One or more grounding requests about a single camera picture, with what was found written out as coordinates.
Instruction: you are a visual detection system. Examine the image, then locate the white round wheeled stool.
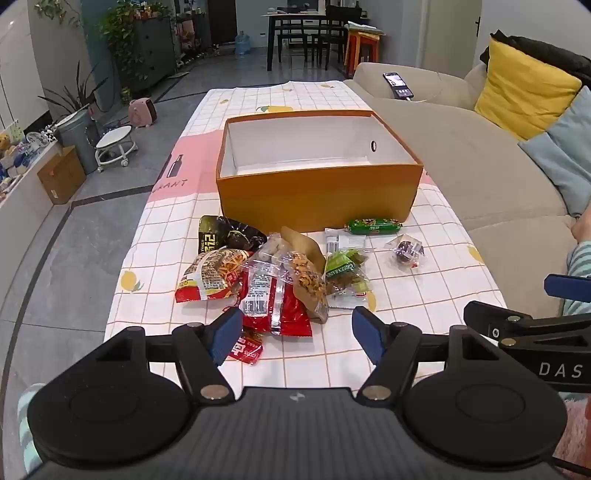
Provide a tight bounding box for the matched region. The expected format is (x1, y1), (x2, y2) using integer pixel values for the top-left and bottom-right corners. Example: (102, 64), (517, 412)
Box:
(95, 126), (138, 174)

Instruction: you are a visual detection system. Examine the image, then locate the pink heater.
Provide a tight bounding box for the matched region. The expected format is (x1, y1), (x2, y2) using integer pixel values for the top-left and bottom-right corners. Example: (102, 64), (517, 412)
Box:
(128, 98), (158, 127)

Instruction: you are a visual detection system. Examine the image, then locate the checked tablecloth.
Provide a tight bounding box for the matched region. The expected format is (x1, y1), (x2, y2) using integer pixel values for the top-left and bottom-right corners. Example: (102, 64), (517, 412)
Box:
(104, 79), (509, 389)

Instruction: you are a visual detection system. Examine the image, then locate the red braised meat packet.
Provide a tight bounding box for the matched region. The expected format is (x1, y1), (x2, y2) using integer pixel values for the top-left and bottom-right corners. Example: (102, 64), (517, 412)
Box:
(222, 329), (265, 366)

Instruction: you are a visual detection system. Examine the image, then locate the long-leaved potted plant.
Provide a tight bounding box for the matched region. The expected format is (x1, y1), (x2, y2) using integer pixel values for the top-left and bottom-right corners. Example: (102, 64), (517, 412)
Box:
(38, 62), (109, 123)

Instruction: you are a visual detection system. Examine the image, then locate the striped light blue clothing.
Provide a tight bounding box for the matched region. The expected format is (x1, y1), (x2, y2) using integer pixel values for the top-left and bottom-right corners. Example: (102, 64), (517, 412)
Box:
(566, 241), (591, 317)

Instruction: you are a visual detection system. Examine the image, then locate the orange noodle snack packet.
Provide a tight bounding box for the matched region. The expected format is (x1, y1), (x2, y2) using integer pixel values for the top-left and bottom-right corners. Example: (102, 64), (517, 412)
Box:
(174, 248), (250, 303)

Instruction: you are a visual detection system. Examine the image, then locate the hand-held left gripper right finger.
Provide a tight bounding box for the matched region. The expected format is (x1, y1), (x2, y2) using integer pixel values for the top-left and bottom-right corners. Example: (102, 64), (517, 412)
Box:
(352, 306), (502, 407)

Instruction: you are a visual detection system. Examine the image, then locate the yellow cushion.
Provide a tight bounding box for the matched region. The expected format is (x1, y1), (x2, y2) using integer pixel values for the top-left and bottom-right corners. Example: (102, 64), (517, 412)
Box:
(475, 38), (583, 141)

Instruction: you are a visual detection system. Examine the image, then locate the black snack packet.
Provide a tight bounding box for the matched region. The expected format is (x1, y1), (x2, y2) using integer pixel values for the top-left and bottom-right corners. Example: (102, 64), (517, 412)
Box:
(198, 215), (269, 254)

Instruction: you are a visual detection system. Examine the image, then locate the brown paper snack bag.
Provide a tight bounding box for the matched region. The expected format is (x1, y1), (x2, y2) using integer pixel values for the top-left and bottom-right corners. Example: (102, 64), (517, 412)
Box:
(280, 226), (329, 324)

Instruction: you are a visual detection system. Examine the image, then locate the black dining chair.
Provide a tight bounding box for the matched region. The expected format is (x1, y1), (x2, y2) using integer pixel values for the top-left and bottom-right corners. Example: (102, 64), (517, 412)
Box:
(277, 16), (308, 63)
(316, 6), (350, 70)

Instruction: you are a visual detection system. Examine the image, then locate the dark jacket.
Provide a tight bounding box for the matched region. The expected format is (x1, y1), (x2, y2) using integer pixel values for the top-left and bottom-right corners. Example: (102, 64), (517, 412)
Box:
(480, 30), (591, 88)

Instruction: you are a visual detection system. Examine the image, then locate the clear packet of white snacks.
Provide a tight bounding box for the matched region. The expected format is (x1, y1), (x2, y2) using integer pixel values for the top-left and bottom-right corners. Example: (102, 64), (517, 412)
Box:
(254, 233), (291, 266)

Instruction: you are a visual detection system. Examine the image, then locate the white door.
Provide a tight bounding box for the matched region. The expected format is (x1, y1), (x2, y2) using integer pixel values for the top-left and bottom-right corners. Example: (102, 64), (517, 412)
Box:
(422, 0), (483, 72)

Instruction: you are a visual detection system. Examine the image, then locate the smartphone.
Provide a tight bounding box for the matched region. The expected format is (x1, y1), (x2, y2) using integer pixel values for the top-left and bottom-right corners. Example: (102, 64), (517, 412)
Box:
(383, 71), (415, 100)

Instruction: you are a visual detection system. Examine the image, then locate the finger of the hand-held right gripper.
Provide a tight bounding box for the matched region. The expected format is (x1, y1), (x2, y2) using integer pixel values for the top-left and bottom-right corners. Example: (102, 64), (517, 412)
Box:
(462, 300), (591, 348)
(543, 273), (591, 304)

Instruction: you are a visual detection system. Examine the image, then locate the red clear snack packet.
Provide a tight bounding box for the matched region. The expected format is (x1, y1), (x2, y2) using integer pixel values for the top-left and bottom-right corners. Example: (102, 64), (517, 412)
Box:
(240, 257), (314, 337)

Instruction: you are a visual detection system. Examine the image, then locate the light blue cushion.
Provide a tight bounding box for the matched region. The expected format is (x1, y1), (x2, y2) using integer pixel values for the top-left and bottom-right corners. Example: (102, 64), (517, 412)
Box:
(518, 85), (591, 217)

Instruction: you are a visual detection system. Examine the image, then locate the green snack packet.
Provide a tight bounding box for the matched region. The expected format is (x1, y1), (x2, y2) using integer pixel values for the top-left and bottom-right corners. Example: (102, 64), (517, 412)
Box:
(324, 248), (371, 296)

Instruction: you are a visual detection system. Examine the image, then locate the climbing green plant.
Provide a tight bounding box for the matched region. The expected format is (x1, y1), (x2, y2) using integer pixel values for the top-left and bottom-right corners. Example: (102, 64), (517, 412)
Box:
(99, 0), (139, 88)

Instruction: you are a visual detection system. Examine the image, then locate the grey planter bin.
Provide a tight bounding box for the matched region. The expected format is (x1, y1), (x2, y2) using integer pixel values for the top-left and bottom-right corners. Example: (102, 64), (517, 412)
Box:
(54, 108), (101, 175)

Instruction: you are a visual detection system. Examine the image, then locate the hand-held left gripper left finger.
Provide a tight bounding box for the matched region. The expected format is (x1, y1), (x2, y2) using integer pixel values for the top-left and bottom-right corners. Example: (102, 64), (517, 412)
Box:
(95, 306), (244, 404)

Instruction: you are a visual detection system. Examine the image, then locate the pile of toys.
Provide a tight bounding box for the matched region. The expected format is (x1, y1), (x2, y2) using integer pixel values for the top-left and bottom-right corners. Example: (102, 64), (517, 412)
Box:
(0, 121), (58, 178)

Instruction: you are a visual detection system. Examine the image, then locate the grey cabinet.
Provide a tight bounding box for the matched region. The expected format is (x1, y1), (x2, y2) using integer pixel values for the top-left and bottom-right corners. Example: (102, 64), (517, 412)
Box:
(131, 16), (177, 90)

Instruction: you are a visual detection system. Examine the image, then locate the orange cardboard box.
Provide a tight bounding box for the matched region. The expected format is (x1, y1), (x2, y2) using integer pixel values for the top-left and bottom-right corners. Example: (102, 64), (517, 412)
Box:
(215, 110), (424, 234)

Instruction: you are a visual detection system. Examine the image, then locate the dining table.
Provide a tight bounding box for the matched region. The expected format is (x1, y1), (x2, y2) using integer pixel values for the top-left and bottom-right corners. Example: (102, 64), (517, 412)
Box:
(262, 11), (328, 72)

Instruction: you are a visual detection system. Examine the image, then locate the long white snack packet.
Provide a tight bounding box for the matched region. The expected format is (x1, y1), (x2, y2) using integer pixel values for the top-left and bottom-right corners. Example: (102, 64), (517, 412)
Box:
(323, 227), (372, 311)

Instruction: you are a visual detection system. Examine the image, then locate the brown cardboard box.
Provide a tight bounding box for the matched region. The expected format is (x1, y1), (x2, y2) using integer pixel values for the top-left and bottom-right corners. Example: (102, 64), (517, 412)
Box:
(37, 145), (87, 205)

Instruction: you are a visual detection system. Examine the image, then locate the hanging green plant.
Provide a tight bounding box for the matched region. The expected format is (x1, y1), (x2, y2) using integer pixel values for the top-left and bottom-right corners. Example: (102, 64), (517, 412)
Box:
(34, 0), (84, 28)

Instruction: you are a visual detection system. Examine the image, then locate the clear packet with dark plum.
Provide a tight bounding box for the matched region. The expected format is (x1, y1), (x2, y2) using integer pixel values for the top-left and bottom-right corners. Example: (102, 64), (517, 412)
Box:
(392, 234), (426, 269)

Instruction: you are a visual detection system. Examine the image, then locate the orange stool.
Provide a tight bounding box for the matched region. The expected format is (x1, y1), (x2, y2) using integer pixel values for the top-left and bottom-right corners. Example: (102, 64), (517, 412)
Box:
(344, 23), (386, 65)

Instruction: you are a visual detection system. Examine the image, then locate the green sausage stick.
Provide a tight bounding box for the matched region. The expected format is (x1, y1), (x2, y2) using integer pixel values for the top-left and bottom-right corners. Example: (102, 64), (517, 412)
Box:
(345, 218), (403, 237)

